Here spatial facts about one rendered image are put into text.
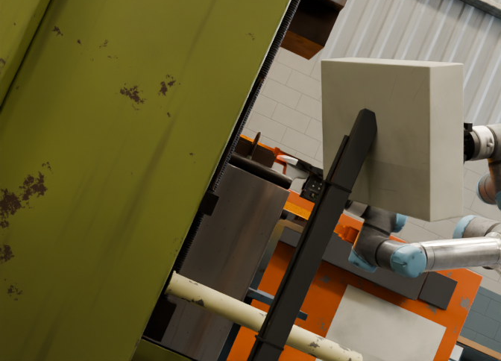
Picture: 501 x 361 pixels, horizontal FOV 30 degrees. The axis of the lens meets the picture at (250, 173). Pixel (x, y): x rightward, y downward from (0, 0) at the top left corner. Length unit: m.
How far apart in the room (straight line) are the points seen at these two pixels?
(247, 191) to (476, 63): 8.60
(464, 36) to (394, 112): 8.96
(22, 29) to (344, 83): 0.63
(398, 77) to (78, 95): 0.63
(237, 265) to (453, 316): 4.13
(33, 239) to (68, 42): 0.40
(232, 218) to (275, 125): 7.91
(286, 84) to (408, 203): 8.43
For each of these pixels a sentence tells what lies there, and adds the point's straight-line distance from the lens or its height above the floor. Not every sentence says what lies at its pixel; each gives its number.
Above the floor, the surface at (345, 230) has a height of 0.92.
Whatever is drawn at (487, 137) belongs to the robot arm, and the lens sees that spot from 2.10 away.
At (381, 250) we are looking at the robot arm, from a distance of 2.31.
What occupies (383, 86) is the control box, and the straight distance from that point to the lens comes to 1.77.
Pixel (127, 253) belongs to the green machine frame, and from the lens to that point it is 1.88.
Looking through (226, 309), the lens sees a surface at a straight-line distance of 1.95.
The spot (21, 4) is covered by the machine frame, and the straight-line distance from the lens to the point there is 1.83.
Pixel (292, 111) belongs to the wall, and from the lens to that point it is 10.12.
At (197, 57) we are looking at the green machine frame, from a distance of 1.91.
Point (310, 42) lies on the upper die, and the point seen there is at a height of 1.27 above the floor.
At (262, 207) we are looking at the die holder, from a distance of 2.19.
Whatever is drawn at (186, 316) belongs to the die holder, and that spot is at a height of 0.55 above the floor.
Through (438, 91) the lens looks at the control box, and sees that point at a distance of 1.68.
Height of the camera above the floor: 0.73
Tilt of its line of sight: 5 degrees up
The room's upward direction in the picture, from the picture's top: 24 degrees clockwise
